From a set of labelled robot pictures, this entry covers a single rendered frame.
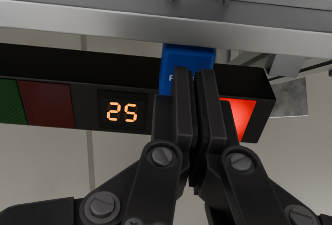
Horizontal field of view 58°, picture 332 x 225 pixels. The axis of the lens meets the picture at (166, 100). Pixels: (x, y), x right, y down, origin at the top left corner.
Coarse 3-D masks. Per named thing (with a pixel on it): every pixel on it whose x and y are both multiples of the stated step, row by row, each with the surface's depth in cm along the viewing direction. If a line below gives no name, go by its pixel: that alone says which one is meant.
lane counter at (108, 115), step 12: (108, 96) 18; (120, 96) 18; (132, 96) 18; (144, 96) 18; (108, 108) 18; (120, 108) 18; (132, 108) 18; (144, 108) 18; (108, 120) 19; (120, 120) 19; (132, 120) 19; (144, 120) 19
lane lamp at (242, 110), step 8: (232, 104) 18; (240, 104) 18; (248, 104) 18; (232, 112) 18; (240, 112) 18; (248, 112) 18; (240, 120) 19; (248, 120) 19; (240, 128) 19; (240, 136) 20
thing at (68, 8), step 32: (0, 0) 11; (32, 0) 11; (64, 0) 11; (96, 0) 11; (128, 0) 12; (160, 0) 12; (192, 0) 12; (64, 32) 12; (96, 32) 12; (128, 32) 12; (160, 32) 12; (192, 32) 12; (224, 32) 12; (256, 32) 11; (288, 32) 11; (320, 32) 11
